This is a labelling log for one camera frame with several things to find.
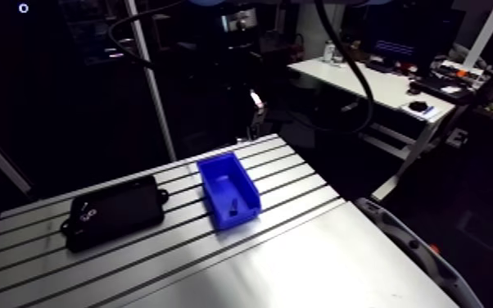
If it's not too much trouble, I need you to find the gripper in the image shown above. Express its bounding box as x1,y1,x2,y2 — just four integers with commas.
246,88,270,141

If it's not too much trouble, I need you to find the blue bin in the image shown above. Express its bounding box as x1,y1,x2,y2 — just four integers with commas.
196,152,263,232

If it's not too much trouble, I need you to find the black tray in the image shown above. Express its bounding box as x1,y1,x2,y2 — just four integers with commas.
59,174,170,253

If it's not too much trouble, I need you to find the clear bottle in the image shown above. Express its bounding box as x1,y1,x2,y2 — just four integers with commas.
323,40,336,64

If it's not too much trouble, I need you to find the white desk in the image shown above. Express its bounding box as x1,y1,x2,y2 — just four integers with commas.
287,56,458,203

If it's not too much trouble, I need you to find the dark monitor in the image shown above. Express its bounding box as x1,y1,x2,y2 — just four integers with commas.
360,4,467,75

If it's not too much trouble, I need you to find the black keyboard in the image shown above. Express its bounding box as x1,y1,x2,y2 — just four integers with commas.
409,76,477,105

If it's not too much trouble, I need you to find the pale holed strip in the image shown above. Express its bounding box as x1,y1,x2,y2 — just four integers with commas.
354,197,485,308

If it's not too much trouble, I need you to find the black cable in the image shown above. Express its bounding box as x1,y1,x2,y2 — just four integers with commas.
310,0,376,134
106,0,188,70

